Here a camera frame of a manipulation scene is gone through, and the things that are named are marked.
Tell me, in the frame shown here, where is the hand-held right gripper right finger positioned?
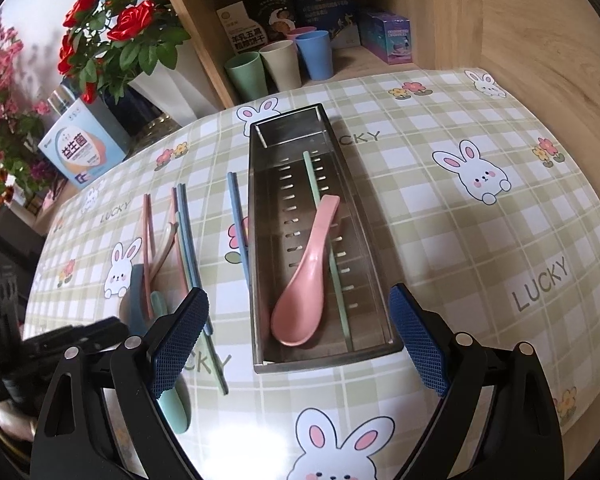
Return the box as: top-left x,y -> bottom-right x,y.
389,284 -> 563,480

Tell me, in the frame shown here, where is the checked bunny tablecloth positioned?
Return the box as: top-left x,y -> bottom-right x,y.
22,67 -> 600,480

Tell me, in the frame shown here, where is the light blue carton box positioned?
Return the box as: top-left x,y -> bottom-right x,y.
39,95 -> 133,190

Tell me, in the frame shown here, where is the silver can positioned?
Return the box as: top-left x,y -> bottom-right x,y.
47,85 -> 78,116

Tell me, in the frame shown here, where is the purple box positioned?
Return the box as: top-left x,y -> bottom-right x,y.
357,7 -> 413,65

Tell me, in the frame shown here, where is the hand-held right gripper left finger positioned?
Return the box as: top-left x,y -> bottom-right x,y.
30,287 -> 211,480

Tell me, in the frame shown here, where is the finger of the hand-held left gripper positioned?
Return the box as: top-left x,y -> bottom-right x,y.
22,316 -> 128,366

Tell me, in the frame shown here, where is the stainless steel utensil tray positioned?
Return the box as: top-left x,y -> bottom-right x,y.
247,104 -> 406,375

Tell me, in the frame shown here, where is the beige spoon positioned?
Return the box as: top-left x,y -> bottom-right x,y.
149,221 -> 180,286

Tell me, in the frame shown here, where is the blue snack packet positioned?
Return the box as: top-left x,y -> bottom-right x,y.
292,0 -> 362,51

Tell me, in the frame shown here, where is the pink spoon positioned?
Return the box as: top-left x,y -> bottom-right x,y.
271,195 -> 341,347

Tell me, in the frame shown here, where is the pink flower plant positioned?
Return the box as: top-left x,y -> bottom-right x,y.
0,10 -> 56,216

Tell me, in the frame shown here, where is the red rose plant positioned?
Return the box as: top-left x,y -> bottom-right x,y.
57,0 -> 191,103

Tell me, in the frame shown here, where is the blue chopstick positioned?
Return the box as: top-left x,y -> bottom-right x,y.
177,183 -> 215,336
226,171 -> 255,285

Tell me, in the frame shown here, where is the white vase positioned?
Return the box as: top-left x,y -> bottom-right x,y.
127,47 -> 226,128

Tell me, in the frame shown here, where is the green cup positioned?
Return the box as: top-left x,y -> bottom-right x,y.
224,55 -> 268,102

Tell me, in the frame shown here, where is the green chopstick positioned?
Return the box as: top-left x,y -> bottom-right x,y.
179,210 -> 229,396
302,151 -> 355,352

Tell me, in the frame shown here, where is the blue spoon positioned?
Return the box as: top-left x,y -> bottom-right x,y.
119,264 -> 153,338

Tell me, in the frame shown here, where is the black cabinet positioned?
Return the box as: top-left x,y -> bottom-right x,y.
0,205 -> 46,271

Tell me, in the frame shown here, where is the dark snack packet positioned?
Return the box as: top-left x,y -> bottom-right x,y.
244,0 -> 297,36

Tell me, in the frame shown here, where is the beige cup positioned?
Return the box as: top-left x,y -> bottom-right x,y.
259,40 -> 303,93

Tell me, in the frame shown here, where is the dark vase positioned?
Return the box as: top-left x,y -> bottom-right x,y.
102,87 -> 153,138

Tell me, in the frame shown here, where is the wooden shelf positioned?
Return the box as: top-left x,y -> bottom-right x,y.
150,0 -> 600,241

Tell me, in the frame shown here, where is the green spoon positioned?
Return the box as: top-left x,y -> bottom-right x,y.
150,290 -> 193,435

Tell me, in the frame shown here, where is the blue cup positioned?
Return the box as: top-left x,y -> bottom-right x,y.
295,30 -> 333,81

